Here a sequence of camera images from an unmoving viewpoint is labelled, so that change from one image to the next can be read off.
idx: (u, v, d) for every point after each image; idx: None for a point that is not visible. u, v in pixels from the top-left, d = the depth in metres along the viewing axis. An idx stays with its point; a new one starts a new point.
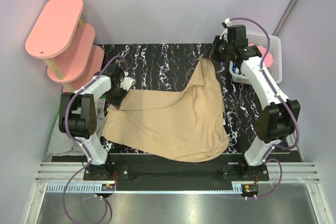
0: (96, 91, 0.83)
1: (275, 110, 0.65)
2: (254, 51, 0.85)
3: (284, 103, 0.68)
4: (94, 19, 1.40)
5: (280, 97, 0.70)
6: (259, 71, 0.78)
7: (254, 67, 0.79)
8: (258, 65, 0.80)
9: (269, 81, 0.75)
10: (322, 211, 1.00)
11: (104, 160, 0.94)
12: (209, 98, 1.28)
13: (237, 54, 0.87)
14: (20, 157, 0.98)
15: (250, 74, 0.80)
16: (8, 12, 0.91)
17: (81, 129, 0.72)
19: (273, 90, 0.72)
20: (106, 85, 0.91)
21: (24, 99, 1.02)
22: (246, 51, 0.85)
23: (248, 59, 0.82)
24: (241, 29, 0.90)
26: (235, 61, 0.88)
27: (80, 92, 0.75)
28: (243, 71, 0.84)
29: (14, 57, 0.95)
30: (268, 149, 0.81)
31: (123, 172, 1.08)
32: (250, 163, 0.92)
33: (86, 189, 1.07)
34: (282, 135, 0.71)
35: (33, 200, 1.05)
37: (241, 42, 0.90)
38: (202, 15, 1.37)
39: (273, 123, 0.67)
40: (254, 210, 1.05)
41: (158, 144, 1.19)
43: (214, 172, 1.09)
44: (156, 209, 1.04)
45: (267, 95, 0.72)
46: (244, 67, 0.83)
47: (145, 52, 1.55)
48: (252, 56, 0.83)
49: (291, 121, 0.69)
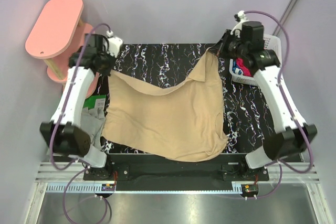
0: (79, 102, 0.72)
1: (289, 136, 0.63)
2: (271, 57, 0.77)
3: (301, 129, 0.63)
4: (94, 19, 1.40)
5: (296, 121, 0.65)
6: (276, 85, 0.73)
7: (271, 81, 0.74)
8: (274, 78, 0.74)
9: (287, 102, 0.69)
10: (322, 211, 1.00)
11: (103, 163, 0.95)
12: (208, 96, 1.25)
13: (252, 60, 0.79)
14: (20, 157, 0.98)
15: (263, 84, 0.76)
16: (8, 12, 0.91)
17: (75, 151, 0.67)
19: (290, 112, 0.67)
20: (88, 79, 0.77)
21: (24, 99, 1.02)
22: (262, 57, 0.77)
23: (264, 68, 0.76)
24: (259, 29, 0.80)
26: (250, 67, 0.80)
27: (60, 119, 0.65)
28: (256, 80, 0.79)
29: (14, 57, 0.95)
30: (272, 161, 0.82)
31: (123, 172, 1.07)
32: (251, 167, 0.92)
33: (86, 189, 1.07)
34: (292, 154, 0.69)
35: (33, 200, 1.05)
37: (256, 45, 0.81)
38: (202, 15, 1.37)
39: (285, 146, 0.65)
40: (254, 210, 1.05)
41: (158, 144, 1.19)
43: (214, 172, 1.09)
44: (156, 209, 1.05)
45: (282, 117, 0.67)
46: (258, 76, 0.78)
47: (145, 53, 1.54)
48: (269, 66, 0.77)
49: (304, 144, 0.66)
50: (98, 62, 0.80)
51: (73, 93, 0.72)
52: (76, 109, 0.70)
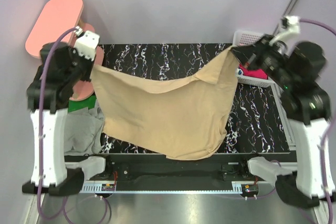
0: (56, 153, 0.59)
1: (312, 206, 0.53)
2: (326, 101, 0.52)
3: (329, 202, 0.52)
4: (94, 19, 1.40)
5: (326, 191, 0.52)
6: (317, 148, 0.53)
7: (312, 140, 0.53)
8: (318, 137, 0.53)
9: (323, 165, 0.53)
10: (322, 211, 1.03)
11: (103, 167, 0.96)
12: (216, 96, 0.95)
13: (296, 102, 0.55)
14: (20, 157, 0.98)
15: (301, 137, 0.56)
16: (8, 12, 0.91)
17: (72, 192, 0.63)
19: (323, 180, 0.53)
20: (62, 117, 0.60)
21: (25, 99, 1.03)
22: (313, 100, 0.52)
23: (310, 124, 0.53)
24: (321, 64, 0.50)
26: (294, 110, 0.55)
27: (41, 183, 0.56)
28: (293, 126, 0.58)
29: (14, 57, 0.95)
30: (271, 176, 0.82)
31: (123, 172, 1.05)
32: (251, 171, 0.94)
33: (85, 189, 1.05)
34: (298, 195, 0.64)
35: (33, 200, 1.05)
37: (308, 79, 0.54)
38: (202, 16, 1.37)
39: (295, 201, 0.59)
40: (254, 210, 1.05)
41: (159, 142, 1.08)
43: (214, 172, 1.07)
44: (157, 209, 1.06)
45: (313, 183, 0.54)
46: (296, 125, 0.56)
47: (145, 53, 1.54)
48: (316, 119, 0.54)
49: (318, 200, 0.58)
50: (69, 86, 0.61)
51: (46, 148, 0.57)
52: (56, 162, 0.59)
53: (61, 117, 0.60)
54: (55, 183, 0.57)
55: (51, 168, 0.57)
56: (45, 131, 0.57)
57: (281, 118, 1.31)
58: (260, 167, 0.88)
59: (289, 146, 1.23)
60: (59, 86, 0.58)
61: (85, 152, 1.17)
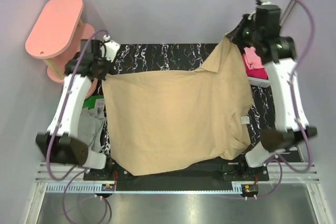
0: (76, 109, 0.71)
1: (289, 136, 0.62)
2: (289, 46, 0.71)
3: (303, 130, 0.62)
4: (94, 19, 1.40)
5: (298, 124, 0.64)
6: (287, 84, 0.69)
7: (283, 77, 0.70)
8: (287, 73, 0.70)
9: (293, 97, 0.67)
10: (322, 211, 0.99)
11: (103, 164, 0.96)
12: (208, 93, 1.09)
13: (268, 50, 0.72)
14: (20, 157, 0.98)
15: (274, 76, 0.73)
16: (8, 12, 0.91)
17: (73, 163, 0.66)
19: (295, 114, 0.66)
20: (86, 86, 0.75)
21: (25, 99, 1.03)
22: (281, 47, 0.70)
23: (278, 61, 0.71)
24: (275, 12, 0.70)
26: (263, 56, 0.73)
27: (56, 132, 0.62)
28: (268, 69, 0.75)
29: (14, 57, 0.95)
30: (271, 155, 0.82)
31: (123, 172, 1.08)
32: (250, 165, 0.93)
33: (85, 189, 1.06)
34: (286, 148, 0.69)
35: (33, 200, 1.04)
37: (271, 31, 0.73)
38: (202, 15, 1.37)
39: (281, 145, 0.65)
40: (254, 210, 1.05)
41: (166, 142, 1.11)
43: (214, 172, 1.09)
44: (156, 209, 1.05)
45: (286, 117, 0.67)
46: (269, 66, 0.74)
47: (145, 53, 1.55)
48: (283, 59, 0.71)
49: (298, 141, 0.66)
50: (96, 67, 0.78)
51: (70, 103, 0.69)
52: (73, 119, 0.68)
53: (82, 88, 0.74)
54: (68, 132, 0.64)
55: (69, 119, 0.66)
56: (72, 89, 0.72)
57: None
58: (255, 150, 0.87)
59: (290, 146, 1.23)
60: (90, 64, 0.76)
61: None
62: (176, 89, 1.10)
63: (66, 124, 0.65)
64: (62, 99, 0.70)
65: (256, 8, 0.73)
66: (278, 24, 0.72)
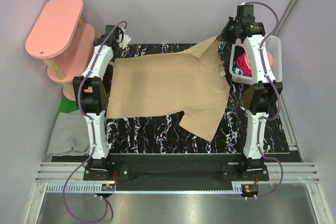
0: (102, 67, 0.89)
1: (260, 87, 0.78)
2: (259, 28, 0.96)
3: (271, 82, 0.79)
4: (94, 19, 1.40)
5: (267, 77, 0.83)
6: (258, 50, 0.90)
7: (254, 45, 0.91)
8: (258, 44, 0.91)
9: (261, 59, 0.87)
10: (322, 211, 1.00)
11: (106, 154, 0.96)
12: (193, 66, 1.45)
13: (243, 29, 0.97)
14: (20, 158, 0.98)
15: (250, 51, 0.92)
16: (8, 13, 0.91)
17: (96, 106, 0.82)
19: (264, 70, 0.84)
20: (109, 55, 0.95)
21: (24, 99, 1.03)
22: (252, 28, 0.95)
23: (251, 35, 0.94)
24: (249, 7, 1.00)
26: (241, 35, 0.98)
27: (88, 75, 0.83)
28: (244, 44, 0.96)
29: (14, 57, 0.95)
30: (261, 128, 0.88)
31: (123, 172, 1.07)
32: (249, 156, 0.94)
33: (86, 189, 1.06)
34: (263, 107, 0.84)
35: (33, 200, 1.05)
37: (248, 20, 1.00)
38: (202, 15, 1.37)
39: (258, 96, 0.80)
40: (254, 210, 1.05)
41: (165, 97, 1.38)
43: (214, 172, 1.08)
44: (156, 209, 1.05)
45: (258, 74, 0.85)
46: (245, 42, 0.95)
47: (145, 53, 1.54)
48: (255, 33, 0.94)
49: (272, 97, 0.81)
50: (115, 45, 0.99)
51: (98, 60, 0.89)
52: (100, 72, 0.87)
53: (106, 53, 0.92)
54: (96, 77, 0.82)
55: (97, 70, 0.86)
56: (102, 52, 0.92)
57: (281, 118, 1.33)
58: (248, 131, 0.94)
59: (290, 146, 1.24)
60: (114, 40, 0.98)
61: (86, 152, 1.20)
62: (166, 64, 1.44)
63: (95, 72, 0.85)
64: (93, 57, 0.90)
65: (238, 6, 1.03)
66: (251, 17, 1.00)
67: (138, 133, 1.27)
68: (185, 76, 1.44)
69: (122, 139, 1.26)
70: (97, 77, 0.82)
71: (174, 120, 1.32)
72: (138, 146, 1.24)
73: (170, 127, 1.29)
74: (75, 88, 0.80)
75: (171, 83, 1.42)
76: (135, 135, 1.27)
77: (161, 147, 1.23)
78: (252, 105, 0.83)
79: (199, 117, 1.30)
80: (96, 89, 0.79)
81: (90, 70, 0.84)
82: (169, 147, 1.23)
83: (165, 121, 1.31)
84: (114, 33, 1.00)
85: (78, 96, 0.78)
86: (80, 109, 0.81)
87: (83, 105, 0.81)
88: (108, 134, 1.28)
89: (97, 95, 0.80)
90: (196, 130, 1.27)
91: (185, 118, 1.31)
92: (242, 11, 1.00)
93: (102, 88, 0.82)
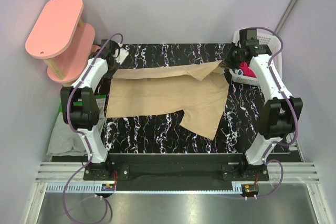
0: (94, 79, 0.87)
1: (276, 105, 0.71)
2: (264, 49, 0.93)
3: (287, 99, 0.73)
4: (94, 19, 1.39)
5: (282, 94, 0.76)
6: (267, 68, 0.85)
7: (262, 65, 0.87)
8: (266, 62, 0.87)
9: (273, 76, 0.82)
10: (322, 211, 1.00)
11: (105, 158, 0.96)
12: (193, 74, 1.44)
13: (248, 52, 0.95)
14: (20, 157, 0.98)
15: (258, 71, 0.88)
16: (8, 12, 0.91)
17: (85, 120, 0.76)
19: (278, 86, 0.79)
20: (103, 68, 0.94)
21: (24, 99, 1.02)
22: (256, 49, 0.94)
23: (257, 55, 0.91)
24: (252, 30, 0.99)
26: (246, 57, 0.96)
27: (78, 85, 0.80)
28: (252, 67, 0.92)
29: (14, 57, 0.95)
30: (269, 147, 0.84)
31: (123, 172, 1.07)
32: (250, 162, 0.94)
33: (86, 189, 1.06)
34: (282, 132, 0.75)
35: (33, 200, 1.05)
37: (252, 42, 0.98)
38: (202, 15, 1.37)
39: (274, 117, 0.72)
40: (254, 210, 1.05)
41: (164, 98, 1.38)
43: (214, 172, 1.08)
44: (156, 209, 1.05)
45: (271, 91, 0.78)
46: (253, 65, 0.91)
47: (145, 53, 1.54)
48: (261, 54, 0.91)
49: (292, 119, 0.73)
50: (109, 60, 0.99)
51: (90, 72, 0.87)
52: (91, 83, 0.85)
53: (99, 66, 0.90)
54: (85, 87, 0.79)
55: (88, 81, 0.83)
56: (95, 65, 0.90)
57: None
58: (253, 144, 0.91)
59: (290, 146, 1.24)
60: (108, 54, 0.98)
61: (85, 152, 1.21)
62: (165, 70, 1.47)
63: (86, 83, 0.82)
64: (85, 69, 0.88)
65: (240, 31, 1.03)
66: (255, 39, 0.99)
67: (138, 133, 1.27)
68: (186, 77, 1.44)
69: (122, 139, 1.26)
70: (88, 87, 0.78)
71: (174, 120, 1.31)
72: (138, 146, 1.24)
73: (170, 127, 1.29)
74: (65, 100, 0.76)
75: (172, 84, 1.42)
76: (135, 135, 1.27)
77: (161, 147, 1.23)
78: (270, 129, 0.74)
79: (201, 117, 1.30)
80: (86, 100, 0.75)
81: (79, 80, 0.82)
82: (169, 147, 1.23)
83: (165, 121, 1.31)
84: (110, 47, 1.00)
85: (67, 107, 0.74)
86: (69, 124, 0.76)
87: (72, 119, 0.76)
88: (108, 134, 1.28)
89: (88, 107, 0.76)
90: (199, 130, 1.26)
91: (186, 118, 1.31)
92: (245, 34, 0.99)
93: (92, 99, 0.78)
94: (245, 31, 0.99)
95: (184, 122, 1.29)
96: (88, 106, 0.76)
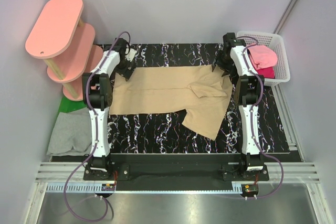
0: (109, 68, 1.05)
1: (244, 80, 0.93)
2: (240, 41, 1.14)
3: (255, 75, 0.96)
4: (94, 19, 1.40)
5: (250, 72, 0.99)
6: (241, 55, 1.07)
7: (238, 52, 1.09)
8: (240, 51, 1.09)
9: (244, 60, 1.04)
10: (322, 211, 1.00)
11: (107, 151, 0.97)
12: (198, 74, 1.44)
13: (228, 44, 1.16)
14: (20, 158, 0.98)
15: (235, 57, 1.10)
16: (8, 12, 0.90)
17: (102, 101, 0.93)
19: (248, 67, 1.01)
20: (116, 60, 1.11)
21: (24, 99, 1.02)
22: (235, 42, 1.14)
23: (234, 46, 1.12)
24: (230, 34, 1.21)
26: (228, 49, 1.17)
27: (96, 72, 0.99)
28: (231, 54, 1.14)
29: (14, 57, 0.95)
30: (251, 116, 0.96)
31: (123, 172, 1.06)
32: (247, 150, 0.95)
33: (86, 189, 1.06)
34: (250, 102, 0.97)
35: (33, 200, 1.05)
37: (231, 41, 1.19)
38: (202, 15, 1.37)
39: (244, 88, 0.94)
40: (254, 210, 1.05)
41: (172, 101, 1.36)
43: (214, 172, 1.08)
44: (156, 209, 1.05)
45: (243, 71, 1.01)
46: (232, 53, 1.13)
47: (145, 52, 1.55)
48: (239, 45, 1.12)
49: (257, 91, 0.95)
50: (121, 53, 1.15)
51: (105, 62, 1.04)
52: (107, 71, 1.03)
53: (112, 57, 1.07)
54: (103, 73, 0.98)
55: (104, 68, 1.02)
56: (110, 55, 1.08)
57: (281, 118, 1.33)
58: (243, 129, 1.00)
59: (290, 146, 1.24)
60: (121, 48, 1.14)
61: (85, 152, 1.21)
62: (171, 70, 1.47)
63: (103, 70, 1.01)
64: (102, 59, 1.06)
65: (222, 36, 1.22)
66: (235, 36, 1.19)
67: (138, 133, 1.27)
68: (189, 78, 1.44)
69: (122, 139, 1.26)
70: (105, 74, 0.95)
71: (174, 120, 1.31)
72: (138, 146, 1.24)
73: (170, 126, 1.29)
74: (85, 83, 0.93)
75: (175, 84, 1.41)
76: (135, 135, 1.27)
77: (161, 147, 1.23)
78: (241, 98, 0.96)
79: (202, 117, 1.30)
80: (103, 84, 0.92)
81: (97, 67, 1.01)
82: (169, 147, 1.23)
83: (165, 121, 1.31)
84: (123, 43, 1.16)
85: (86, 88, 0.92)
86: (87, 102, 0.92)
87: (91, 99, 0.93)
88: (108, 134, 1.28)
89: (103, 90, 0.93)
90: (200, 130, 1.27)
91: (188, 118, 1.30)
92: (226, 35, 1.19)
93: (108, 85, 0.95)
94: (226, 35, 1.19)
95: (186, 122, 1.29)
96: (105, 88, 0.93)
